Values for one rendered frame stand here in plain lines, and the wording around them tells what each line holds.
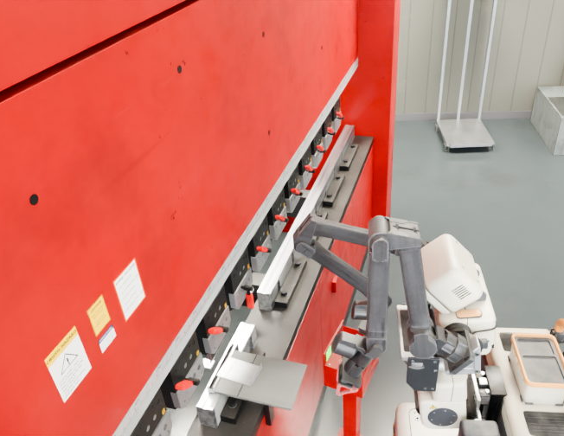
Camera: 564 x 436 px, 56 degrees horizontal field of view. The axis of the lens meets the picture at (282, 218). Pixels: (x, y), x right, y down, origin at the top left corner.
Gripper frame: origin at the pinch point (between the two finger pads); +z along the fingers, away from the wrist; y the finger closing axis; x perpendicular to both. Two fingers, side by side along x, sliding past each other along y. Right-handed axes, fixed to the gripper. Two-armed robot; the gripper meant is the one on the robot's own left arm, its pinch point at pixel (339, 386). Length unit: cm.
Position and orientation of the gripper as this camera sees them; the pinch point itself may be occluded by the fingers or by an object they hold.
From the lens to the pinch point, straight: 178.7
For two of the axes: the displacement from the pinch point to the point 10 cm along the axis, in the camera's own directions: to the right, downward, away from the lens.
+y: -1.1, 5.6, -8.2
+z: -3.8, 7.4, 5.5
